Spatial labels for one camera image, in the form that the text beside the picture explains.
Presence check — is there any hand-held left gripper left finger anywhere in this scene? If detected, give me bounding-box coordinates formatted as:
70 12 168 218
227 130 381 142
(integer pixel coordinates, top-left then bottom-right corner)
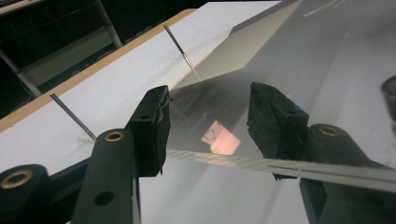
70 84 173 224

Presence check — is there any thin metal pin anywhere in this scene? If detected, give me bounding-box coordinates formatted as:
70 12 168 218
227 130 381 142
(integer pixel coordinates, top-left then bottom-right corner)
163 22 203 82
49 92 98 142

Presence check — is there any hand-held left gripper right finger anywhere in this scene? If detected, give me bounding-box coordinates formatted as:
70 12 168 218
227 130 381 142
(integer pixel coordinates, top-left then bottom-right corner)
247 81 396 224

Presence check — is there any clear acrylic sheet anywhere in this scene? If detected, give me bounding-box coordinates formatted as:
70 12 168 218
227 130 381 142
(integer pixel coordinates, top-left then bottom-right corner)
166 0 396 194

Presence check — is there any white metal stand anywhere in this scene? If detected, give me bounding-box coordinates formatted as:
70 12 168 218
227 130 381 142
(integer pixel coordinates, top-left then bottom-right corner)
0 0 124 99

